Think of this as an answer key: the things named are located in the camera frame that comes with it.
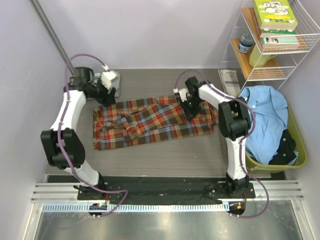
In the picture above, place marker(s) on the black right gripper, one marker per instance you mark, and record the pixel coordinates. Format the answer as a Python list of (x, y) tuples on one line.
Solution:
[(190, 113)]

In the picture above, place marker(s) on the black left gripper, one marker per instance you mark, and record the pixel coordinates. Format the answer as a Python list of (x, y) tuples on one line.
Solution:
[(108, 99)]

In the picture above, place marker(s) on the red brown plaid shirt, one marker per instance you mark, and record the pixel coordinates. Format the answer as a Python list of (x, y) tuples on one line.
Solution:
[(148, 120)]

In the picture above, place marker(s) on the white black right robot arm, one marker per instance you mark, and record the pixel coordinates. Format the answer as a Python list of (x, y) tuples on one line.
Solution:
[(233, 121)]

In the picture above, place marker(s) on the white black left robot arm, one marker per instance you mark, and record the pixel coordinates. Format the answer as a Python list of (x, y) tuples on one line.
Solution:
[(62, 146)]

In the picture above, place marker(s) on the folded grey shirt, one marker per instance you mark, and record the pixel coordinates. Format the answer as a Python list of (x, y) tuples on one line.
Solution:
[(115, 83)]

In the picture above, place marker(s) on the clear plastic bag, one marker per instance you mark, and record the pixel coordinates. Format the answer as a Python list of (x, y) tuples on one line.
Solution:
[(229, 81)]

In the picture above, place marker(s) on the light blue shirt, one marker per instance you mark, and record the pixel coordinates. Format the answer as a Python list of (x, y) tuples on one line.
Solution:
[(270, 109)]

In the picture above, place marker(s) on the yellow green cloth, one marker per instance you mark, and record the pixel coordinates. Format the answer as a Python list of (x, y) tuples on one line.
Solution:
[(257, 59)]

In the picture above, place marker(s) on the green laundry basket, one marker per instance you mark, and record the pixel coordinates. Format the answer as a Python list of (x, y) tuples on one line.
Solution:
[(254, 166)]

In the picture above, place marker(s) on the blue white jar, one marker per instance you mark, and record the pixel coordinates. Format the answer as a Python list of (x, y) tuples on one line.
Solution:
[(246, 43)]

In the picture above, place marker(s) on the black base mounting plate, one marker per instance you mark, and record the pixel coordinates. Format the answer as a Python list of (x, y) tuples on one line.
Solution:
[(155, 190)]

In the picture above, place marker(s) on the black garment in basket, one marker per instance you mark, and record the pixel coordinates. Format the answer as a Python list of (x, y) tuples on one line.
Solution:
[(285, 154)]

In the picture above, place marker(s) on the green top book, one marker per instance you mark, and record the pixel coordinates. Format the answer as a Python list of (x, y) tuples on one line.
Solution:
[(274, 15)]

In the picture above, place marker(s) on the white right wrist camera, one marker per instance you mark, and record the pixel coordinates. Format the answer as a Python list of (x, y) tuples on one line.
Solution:
[(183, 93)]

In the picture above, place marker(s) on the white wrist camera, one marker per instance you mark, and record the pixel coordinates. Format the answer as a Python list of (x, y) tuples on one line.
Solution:
[(108, 76), (183, 93)]

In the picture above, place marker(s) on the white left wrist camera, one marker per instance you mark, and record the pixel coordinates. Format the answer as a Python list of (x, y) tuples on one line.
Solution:
[(108, 76)]

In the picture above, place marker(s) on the white wire shelf rack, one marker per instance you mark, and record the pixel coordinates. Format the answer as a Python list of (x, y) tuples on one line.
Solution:
[(284, 59)]

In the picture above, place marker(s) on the grey wall corner strip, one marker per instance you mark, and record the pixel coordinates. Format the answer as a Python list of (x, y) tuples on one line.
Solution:
[(52, 34)]

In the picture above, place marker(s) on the white slotted cable duct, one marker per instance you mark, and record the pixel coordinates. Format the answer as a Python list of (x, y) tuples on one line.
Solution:
[(90, 207)]

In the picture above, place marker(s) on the aluminium frame rail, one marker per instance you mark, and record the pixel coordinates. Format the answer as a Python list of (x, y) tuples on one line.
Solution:
[(273, 190)]

